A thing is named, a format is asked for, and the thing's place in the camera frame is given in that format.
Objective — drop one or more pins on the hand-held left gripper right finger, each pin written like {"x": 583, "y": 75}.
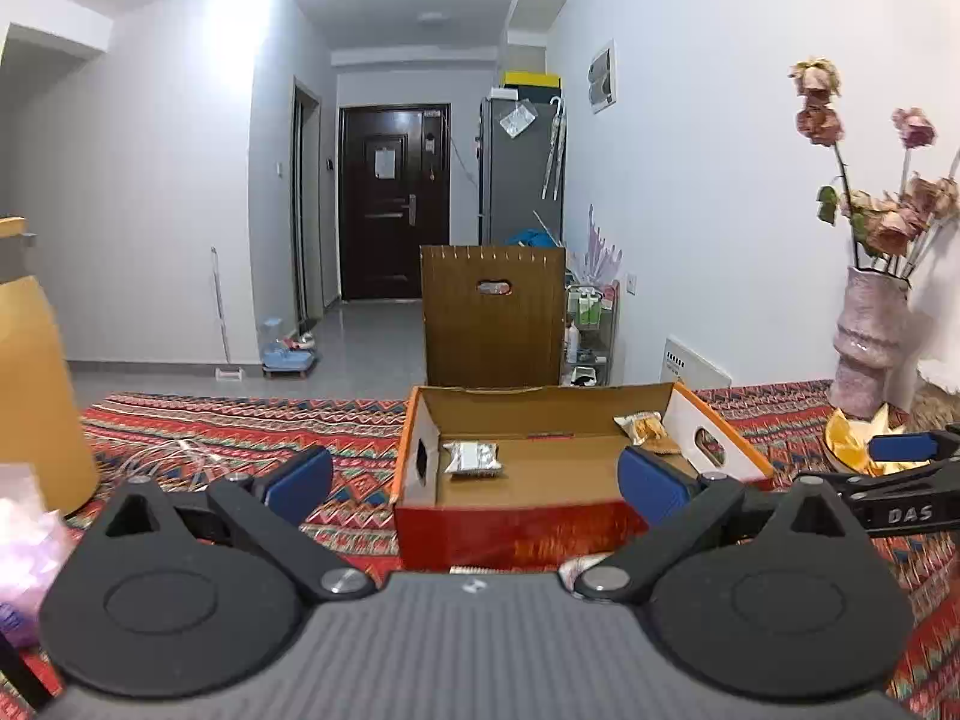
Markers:
{"x": 652, "y": 484}

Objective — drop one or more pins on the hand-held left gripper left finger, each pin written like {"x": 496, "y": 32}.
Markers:
{"x": 300, "y": 484}

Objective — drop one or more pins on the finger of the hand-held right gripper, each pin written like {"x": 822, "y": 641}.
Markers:
{"x": 847, "y": 485}
{"x": 900, "y": 448}

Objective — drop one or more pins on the yellow cracker snack packet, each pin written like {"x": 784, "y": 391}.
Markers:
{"x": 645, "y": 427}

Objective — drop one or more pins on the white red printed snack packet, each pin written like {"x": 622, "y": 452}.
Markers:
{"x": 581, "y": 568}

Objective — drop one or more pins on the red orange cardboard box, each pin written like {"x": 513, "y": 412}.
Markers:
{"x": 540, "y": 465}

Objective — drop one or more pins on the silver snack packet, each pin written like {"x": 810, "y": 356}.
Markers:
{"x": 471, "y": 459}

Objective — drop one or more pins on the pink ceramic vase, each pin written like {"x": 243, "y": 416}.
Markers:
{"x": 870, "y": 345}

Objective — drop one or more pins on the white flat heater panel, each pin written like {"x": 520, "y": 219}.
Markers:
{"x": 694, "y": 367}

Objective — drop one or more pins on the blue pet feeder stand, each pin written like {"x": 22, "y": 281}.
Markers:
{"x": 289, "y": 360}

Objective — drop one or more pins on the metal storage rack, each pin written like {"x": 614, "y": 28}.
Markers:
{"x": 589, "y": 322}

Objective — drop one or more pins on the white mop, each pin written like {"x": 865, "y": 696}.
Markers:
{"x": 223, "y": 315}

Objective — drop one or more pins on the brown wooden chair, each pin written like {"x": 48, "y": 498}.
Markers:
{"x": 487, "y": 330}

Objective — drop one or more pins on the dark interior door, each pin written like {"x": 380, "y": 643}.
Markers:
{"x": 307, "y": 225}

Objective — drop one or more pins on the dark entrance door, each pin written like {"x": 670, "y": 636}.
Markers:
{"x": 390, "y": 240}

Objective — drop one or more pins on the blue plastic sheet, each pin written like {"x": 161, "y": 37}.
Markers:
{"x": 534, "y": 238}

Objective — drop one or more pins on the yellow thermos jug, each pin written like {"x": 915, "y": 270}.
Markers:
{"x": 37, "y": 390}

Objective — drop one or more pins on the purple tissue pack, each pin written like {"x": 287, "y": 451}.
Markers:
{"x": 30, "y": 555}

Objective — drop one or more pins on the grey refrigerator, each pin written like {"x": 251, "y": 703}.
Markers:
{"x": 517, "y": 187}

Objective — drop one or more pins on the white paper notice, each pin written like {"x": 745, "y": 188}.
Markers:
{"x": 384, "y": 164}

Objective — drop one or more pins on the white folded umbrella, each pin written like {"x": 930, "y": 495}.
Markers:
{"x": 555, "y": 150}

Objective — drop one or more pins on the clear plastic bag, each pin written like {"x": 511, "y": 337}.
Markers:
{"x": 517, "y": 120}

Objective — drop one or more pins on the yellow black box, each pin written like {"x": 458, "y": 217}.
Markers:
{"x": 532, "y": 80}

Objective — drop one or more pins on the white wall panel box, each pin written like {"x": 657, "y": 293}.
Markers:
{"x": 602, "y": 79}

